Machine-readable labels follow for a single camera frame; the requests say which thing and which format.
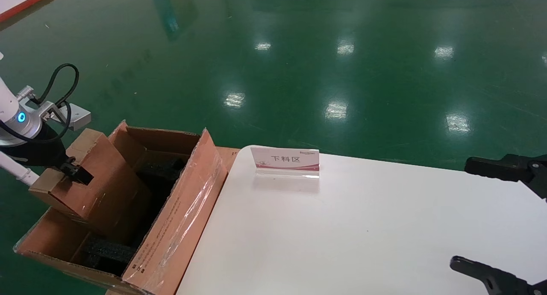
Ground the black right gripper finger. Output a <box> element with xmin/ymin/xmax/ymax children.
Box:
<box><xmin>450</xmin><ymin>256</ymin><xmax>547</xmax><ymax>295</ymax></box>
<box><xmin>465</xmin><ymin>154</ymin><xmax>547</xmax><ymax>200</ymax></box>

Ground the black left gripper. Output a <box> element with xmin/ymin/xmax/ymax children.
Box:
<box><xmin>0</xmin><ymin>126</ymin><xmax>95</xmax><ymax>186</ymax></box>

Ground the small cardboard box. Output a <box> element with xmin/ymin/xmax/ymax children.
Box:
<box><xmin>29</xmin><ymin>128</ymin><xmax>153</xmax><ymax>245</ymax></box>

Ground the large open cardboard box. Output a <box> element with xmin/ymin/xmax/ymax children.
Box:
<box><xmin>14</xmin><ymin>121</ymin><xmax>241</xmax><ymax>295</ymax></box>

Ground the white pipe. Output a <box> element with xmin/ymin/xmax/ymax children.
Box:
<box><xmin>0</xmin><ymin>151</ymin><xmax>40</xmax><ymax>187</ymax></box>

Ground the acrylic sign with red print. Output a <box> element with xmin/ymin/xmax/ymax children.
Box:
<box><xmin>250</xmin><ymin>146</ymin><xmax>321</xmax><ymax>179</ymax></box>

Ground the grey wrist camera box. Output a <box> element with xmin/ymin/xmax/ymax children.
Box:
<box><xmin>58</xmin><ymin>105</ymin><xmax>92</xmax><ymax>131</ymax></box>

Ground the grey metal camera bracket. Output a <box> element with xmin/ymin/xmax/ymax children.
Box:
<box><xmin>17</xmin><ymin>86</ymin><xmax>71</xmax><ymax>125</ymax></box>

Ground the black looped cable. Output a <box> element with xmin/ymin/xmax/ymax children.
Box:
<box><xmin>32</xmin><ymin>63</ymin><xmax>80</xmax><ymax>108</ymax></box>

